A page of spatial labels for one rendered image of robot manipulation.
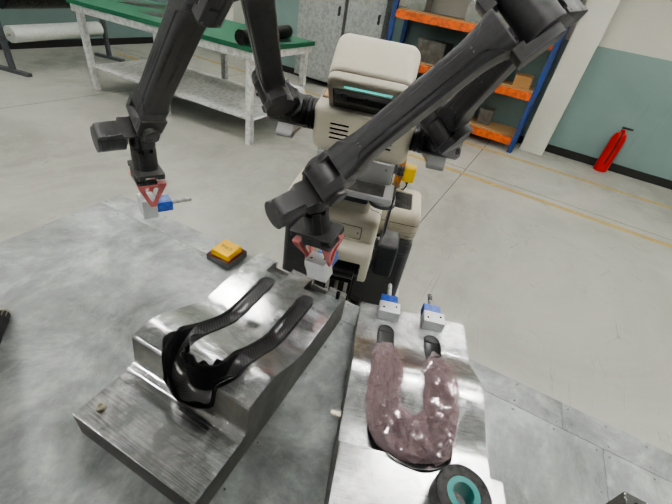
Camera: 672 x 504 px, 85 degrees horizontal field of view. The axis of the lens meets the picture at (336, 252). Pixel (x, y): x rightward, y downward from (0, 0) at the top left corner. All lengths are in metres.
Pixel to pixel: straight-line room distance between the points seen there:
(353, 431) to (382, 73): 0.77
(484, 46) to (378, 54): 0.42
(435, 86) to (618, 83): 5.35
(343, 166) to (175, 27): 0.35
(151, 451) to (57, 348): 0.36
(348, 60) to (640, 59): 5.13
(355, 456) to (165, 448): 0.30
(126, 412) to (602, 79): 5.77
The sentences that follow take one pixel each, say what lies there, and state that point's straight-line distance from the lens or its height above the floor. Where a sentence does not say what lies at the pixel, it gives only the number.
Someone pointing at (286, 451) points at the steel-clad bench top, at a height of 0.80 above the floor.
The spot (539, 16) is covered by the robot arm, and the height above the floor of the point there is 1.49.
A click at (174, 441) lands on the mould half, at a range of 0.72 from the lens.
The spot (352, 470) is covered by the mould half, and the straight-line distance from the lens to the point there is 0.64.
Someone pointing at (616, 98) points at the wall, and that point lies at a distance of 5.94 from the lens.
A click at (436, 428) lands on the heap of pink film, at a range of 0.72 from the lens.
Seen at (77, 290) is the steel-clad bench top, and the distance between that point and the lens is 1.09.
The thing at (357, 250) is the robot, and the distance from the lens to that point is 1.19.
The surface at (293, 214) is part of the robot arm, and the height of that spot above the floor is 1.13.
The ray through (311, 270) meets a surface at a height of 0.95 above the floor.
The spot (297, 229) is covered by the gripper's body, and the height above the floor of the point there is 1.05.
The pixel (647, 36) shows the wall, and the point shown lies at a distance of 5.90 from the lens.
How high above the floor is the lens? 1.49
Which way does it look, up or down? 36 degrees down
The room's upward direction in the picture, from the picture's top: 11 degrees clockwise
